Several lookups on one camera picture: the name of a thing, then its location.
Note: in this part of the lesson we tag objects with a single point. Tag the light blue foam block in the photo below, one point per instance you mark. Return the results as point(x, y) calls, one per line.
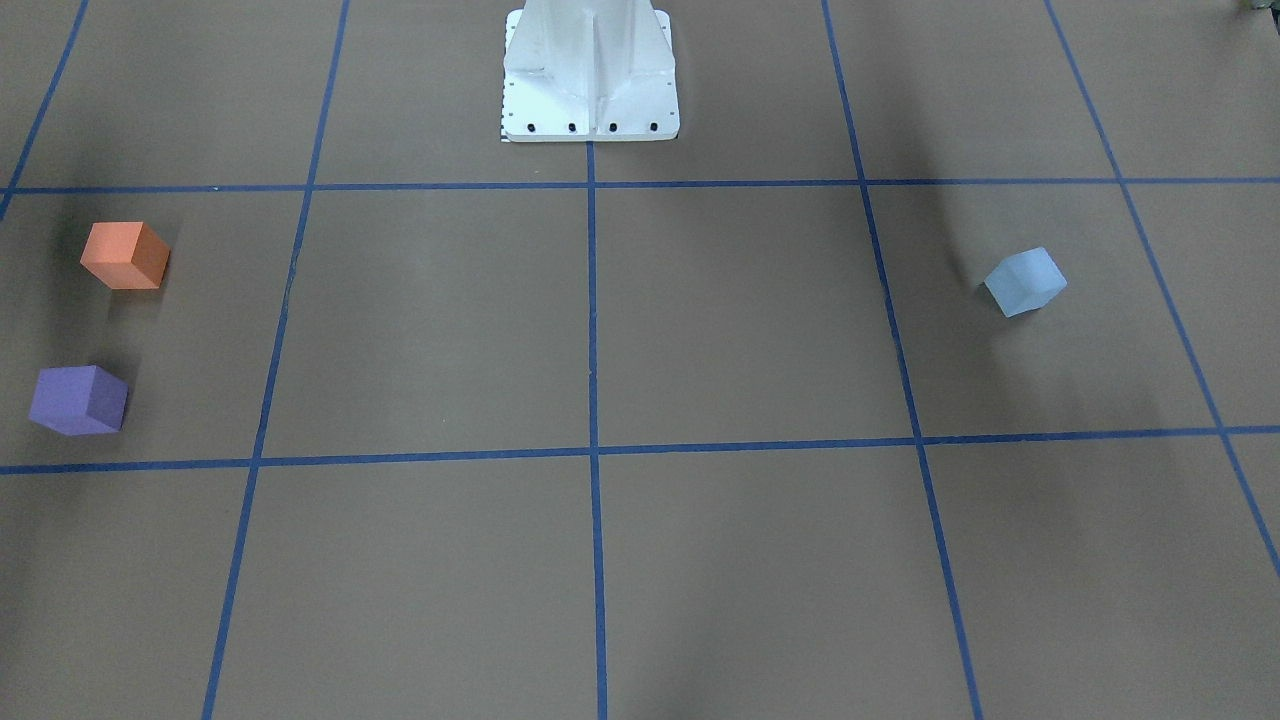
point(1025, 282)

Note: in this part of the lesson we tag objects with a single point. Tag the orange foam block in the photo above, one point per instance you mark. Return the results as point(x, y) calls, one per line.
point(126, 255)

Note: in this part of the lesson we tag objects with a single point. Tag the purple foam block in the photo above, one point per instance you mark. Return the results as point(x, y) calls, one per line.
point(79, 401)

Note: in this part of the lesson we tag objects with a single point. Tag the white pedestal column with base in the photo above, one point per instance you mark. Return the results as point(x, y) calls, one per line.
point(589, 71)

